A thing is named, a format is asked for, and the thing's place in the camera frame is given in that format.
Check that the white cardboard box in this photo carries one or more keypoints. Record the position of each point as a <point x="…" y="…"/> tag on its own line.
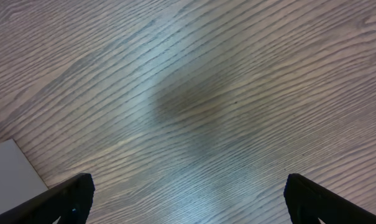
<point x="19" y="181"/>

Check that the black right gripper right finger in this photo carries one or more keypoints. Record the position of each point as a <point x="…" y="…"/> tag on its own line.
<point x="310" y="203"/>

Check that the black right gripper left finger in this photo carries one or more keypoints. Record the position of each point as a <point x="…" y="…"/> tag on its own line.
<point x="68" y="202"/>

